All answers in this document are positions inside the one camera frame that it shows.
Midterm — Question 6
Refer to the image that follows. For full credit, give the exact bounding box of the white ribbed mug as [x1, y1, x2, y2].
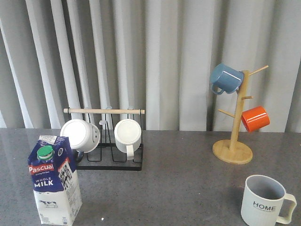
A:
[114, 119, 142, 160]

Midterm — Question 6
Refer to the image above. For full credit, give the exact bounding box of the grey pleated curtain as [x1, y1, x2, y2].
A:
[0, 0, 301, 132]

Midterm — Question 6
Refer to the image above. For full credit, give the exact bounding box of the blue white milk carton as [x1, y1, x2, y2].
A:
[28, 135, 82, 226]

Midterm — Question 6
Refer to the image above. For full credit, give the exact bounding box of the white HOME mug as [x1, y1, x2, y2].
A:
[240, 175, 297, 226]

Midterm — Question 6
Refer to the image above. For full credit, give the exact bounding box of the white smiley face mug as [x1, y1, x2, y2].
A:
[60, 119, 101, 153]

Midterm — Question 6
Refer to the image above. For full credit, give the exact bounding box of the wooden mug tree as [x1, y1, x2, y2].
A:
[213, 65, 269, 164]

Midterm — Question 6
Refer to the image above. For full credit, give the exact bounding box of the orange enamel mug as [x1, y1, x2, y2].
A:
[241, 106, 270, 132]

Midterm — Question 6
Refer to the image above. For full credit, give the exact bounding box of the black wire mug rack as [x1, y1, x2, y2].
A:
[63, 107, 145, 171]

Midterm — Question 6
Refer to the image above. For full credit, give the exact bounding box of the blue enamel mug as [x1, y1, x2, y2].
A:
[210, 63, 244, 95]

